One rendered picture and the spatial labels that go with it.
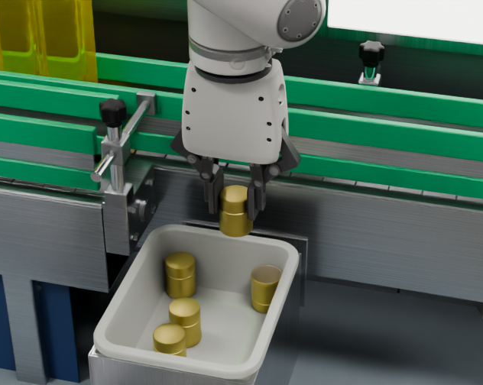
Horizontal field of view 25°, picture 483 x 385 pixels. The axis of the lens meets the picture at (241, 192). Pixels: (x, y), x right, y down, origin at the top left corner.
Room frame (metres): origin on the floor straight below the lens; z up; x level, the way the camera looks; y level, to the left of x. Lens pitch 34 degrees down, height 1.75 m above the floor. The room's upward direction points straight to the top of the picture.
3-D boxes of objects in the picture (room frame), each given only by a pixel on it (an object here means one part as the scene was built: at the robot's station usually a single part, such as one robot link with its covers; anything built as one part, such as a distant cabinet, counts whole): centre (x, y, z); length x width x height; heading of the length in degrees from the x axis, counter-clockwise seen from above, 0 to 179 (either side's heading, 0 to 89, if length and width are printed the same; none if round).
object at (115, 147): (1.04, 0.13, 1.12); 0.17 x 0.03 x 0.12; 165
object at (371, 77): (1.17, -0.16, 1.11); 0.07 x 0.04 x 0.13; 165
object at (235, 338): (0.92, 0.04, 0.97); 0.22 x 0.17 x 0.09; 165
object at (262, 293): (0.98, -0.03, 0.96); 0.04 x 0.04 x 0.04
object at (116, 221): (1.06, 0.13, 1.02); 0.09 x 0.04 x 0.07; 165
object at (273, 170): (0.95, -0.03, 1.12); 0.03 x 0.03 x 0.07; 74
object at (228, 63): (0.95, 0.01, 1.28); 0.09 x 0.08 x 0.03; 74
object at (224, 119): (0.96, 0.01, 1.21); 0.10 x 0.07 x 0.11; 74
